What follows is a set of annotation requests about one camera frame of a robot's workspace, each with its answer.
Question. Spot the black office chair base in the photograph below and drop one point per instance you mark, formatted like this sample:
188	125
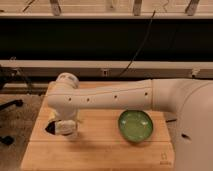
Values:
12	108

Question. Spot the black phone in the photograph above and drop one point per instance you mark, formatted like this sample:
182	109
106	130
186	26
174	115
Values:
51	128

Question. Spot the white sponge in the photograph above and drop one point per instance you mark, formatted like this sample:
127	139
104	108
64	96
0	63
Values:
57	128

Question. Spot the green bowl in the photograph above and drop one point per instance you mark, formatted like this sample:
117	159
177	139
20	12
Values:
135	126

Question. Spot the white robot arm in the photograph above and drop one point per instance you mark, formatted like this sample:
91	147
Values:
190	99

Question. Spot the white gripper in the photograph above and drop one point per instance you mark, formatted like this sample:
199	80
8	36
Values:
56	116

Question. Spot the wooden board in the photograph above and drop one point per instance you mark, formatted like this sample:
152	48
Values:
98	146

